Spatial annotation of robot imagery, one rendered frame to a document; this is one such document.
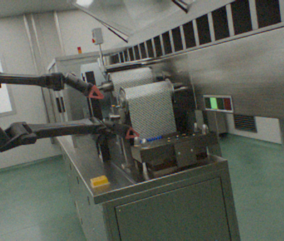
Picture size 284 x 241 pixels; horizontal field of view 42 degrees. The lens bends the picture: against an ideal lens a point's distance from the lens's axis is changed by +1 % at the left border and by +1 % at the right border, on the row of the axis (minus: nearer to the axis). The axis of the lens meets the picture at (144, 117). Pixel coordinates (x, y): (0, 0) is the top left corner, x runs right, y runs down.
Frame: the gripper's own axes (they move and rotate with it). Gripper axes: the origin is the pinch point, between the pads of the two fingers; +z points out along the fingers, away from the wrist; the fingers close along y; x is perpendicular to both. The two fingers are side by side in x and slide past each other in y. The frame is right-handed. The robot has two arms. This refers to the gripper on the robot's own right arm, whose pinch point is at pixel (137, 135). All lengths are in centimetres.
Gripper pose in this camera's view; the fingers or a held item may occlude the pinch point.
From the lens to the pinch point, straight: 187.4
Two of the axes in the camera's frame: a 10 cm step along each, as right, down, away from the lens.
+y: 3.0, 0.7, -9.5
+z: 9.0, 3.1, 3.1
